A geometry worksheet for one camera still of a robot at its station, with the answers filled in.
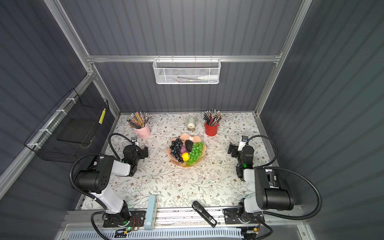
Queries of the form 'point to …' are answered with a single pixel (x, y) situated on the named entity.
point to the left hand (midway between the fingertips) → (137, 147)
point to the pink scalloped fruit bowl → (187, 151)
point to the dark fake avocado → (189, 144)
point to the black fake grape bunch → (176, 147)
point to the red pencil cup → (211, 130)
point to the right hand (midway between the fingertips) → (240, 144)
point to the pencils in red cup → (212, 118)
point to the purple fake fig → (183, 149)
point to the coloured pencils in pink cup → (138, 119)
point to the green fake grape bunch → (196, 153)
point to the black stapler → (199, 209)
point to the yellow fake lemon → (185, 156)
